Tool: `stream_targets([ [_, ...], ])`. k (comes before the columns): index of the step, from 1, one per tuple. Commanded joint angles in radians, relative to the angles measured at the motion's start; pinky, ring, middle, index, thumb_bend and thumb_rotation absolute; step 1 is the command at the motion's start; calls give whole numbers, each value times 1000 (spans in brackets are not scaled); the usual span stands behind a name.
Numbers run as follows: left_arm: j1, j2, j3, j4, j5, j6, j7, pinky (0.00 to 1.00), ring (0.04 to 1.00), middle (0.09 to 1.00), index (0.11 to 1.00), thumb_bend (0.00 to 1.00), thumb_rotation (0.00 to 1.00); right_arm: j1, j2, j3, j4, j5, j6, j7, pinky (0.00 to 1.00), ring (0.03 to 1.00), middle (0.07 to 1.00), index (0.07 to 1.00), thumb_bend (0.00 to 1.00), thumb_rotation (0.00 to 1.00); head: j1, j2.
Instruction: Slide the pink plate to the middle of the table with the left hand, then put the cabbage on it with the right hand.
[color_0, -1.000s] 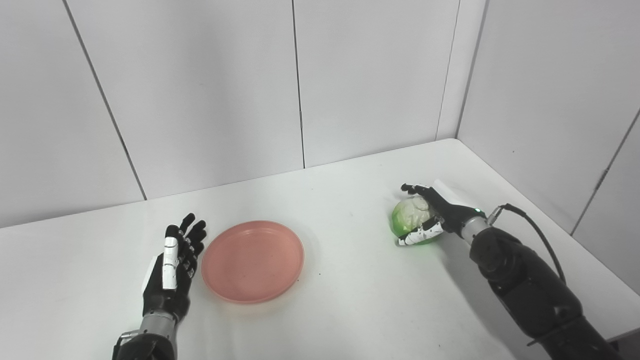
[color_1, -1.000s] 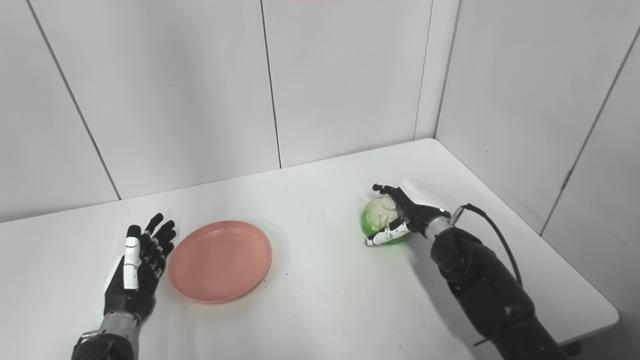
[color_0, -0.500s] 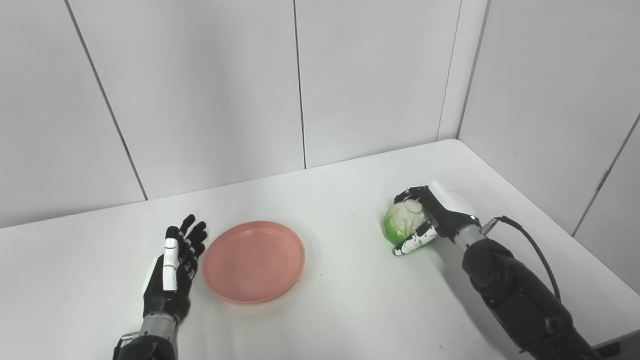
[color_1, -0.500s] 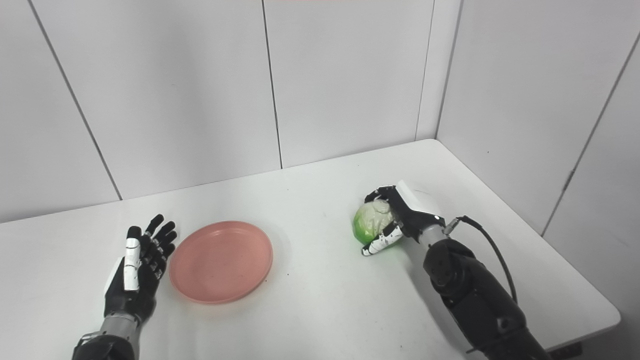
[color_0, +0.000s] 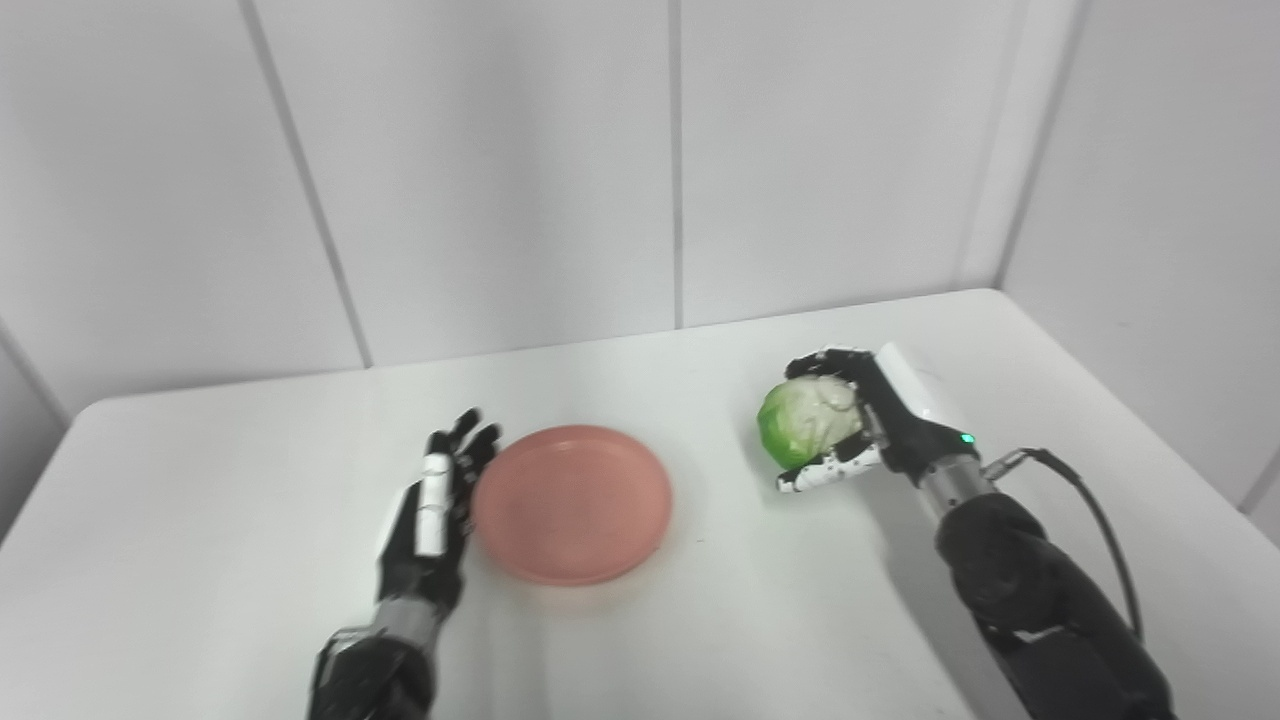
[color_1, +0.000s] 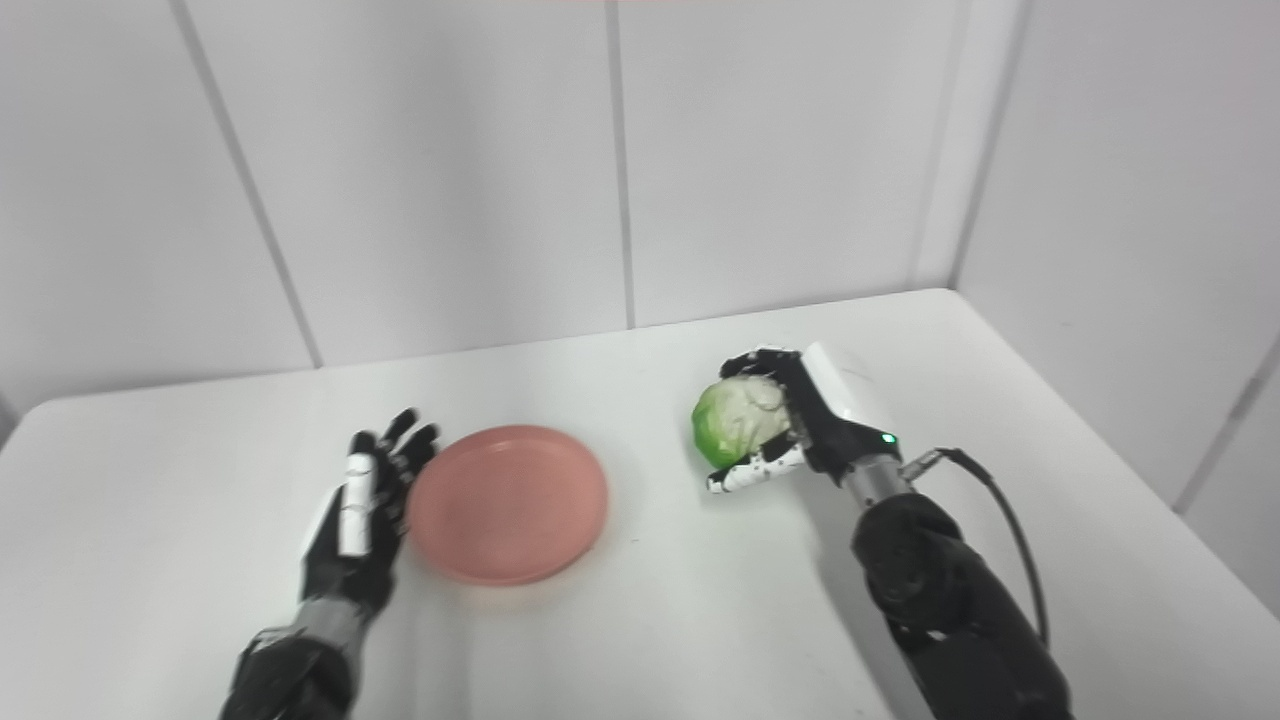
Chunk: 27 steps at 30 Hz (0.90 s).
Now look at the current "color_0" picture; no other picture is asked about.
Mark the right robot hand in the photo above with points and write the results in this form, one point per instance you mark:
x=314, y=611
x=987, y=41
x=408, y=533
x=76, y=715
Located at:
x=885, y=420

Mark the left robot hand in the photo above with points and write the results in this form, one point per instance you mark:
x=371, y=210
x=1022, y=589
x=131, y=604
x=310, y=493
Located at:
x=425, y=530

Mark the green white cabbage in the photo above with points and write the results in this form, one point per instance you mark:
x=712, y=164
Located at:
x=805, y=420

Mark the pink plate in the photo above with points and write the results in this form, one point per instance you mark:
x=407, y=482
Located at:
x=572, y=504

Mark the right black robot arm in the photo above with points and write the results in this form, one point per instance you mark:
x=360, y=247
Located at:
x=1040, y=600

